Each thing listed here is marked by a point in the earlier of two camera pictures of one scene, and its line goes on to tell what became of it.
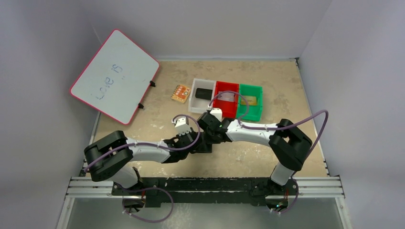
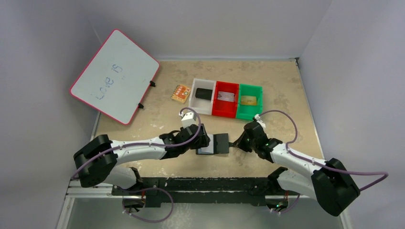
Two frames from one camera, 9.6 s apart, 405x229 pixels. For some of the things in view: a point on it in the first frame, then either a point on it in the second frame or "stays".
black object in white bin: [204, 93] stays
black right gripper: [205, 121] -> [246, 140]
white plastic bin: [202, 92] stays
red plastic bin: [227, 102] stays
